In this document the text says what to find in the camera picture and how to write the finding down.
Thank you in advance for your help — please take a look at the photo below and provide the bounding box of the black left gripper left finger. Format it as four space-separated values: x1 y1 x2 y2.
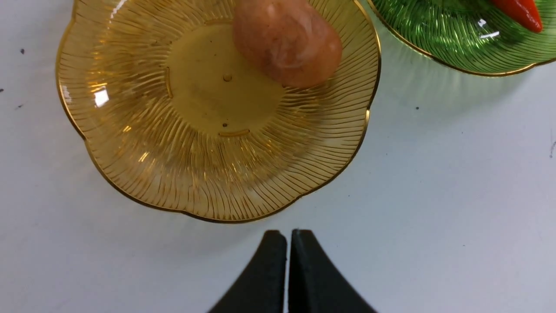
210 230 288 313

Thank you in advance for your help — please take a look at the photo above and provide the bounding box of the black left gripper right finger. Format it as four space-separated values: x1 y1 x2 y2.
288 229 376 313

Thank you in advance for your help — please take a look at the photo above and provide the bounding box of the toy potato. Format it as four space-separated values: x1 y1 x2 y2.
232 0 342 89

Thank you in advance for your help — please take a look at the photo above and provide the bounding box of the toy carrot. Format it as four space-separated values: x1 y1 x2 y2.
491 0 543 33

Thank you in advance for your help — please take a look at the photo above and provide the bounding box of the amber ribbed plastic plate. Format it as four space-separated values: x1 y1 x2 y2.
56 0 381 223

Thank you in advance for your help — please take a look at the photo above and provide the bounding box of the green ribbed plastic plate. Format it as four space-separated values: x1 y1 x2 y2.
369 0 556 77

